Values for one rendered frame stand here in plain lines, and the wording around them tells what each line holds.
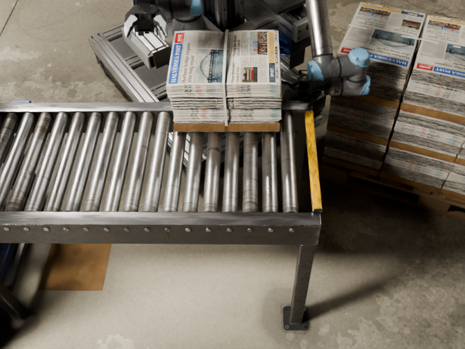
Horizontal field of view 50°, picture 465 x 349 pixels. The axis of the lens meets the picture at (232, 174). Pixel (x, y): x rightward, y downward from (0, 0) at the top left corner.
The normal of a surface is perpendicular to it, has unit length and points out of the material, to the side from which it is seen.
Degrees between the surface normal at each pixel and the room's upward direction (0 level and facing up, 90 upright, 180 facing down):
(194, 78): 1
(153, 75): 0
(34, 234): 90
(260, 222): 0
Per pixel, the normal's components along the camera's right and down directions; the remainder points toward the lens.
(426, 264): -0.04, -0.61
